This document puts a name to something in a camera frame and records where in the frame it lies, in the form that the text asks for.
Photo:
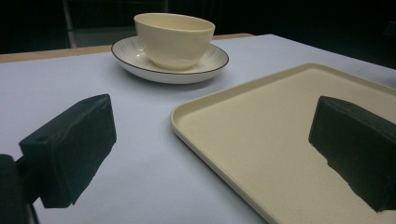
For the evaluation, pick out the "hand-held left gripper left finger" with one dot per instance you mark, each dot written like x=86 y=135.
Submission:
x=70 y=146

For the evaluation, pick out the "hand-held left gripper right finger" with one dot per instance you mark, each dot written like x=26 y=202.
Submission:
x=358 y=143

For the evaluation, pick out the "beige plastic tray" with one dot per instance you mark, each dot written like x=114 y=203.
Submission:
x=264 y=146

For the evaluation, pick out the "white dark-rimmed plate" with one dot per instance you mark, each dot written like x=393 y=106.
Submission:
x=134 y=56

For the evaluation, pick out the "cream ceramic bowl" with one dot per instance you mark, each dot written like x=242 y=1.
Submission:
x=173 y=39

